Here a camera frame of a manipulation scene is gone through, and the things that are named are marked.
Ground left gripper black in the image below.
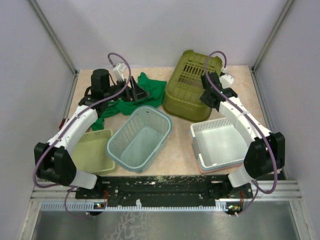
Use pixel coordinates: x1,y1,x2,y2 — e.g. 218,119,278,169
104,76,151,103

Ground large olive green container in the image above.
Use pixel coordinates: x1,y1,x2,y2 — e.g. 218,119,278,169
162,49,212,123

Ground white perforated tray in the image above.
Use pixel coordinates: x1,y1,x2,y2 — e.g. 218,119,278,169
190,117,248,173

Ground light blue perforated basket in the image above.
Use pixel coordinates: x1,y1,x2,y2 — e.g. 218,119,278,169
105,105,173,173

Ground pale yellow-green perforated basket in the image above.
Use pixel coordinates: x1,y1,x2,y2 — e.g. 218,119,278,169
71,129,116,176

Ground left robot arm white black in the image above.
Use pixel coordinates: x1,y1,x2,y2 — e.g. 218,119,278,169
32,69,150,199

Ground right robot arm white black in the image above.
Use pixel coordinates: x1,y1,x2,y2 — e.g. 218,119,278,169
199,72,286,198

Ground green cloth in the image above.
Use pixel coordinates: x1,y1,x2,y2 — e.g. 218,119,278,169
91,72,167,131

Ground blue grey perforated tray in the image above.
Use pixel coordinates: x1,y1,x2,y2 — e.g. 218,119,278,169
191,138,247,173

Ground pink perforated tray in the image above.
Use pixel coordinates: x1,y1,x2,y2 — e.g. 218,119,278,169
191,140,244,175

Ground maroon white striped sock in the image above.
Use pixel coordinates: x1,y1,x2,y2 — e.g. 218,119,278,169
59,118,69,129

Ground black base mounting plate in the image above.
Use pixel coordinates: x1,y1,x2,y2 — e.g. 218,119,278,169
75,175,253,208

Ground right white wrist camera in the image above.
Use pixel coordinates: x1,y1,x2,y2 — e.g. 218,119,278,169
219,72,235,89

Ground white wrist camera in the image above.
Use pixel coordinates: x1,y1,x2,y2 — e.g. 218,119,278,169
112,62,128,81
219,72,235,89

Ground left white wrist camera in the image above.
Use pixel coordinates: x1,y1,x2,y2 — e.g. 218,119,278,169
112,62,128,81

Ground white slotted cable duct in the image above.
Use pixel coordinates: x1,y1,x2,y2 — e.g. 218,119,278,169
39,199,245,212

